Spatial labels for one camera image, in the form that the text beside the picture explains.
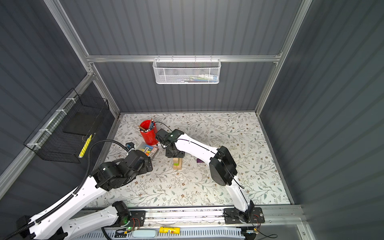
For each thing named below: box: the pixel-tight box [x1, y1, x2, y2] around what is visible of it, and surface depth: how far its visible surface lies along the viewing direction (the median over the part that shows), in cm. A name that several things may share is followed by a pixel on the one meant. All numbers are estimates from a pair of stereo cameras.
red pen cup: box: [138, 118, 159, 146], surface depth 98 cm
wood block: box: [173, 157, 183, 170], surface depth 91 cm
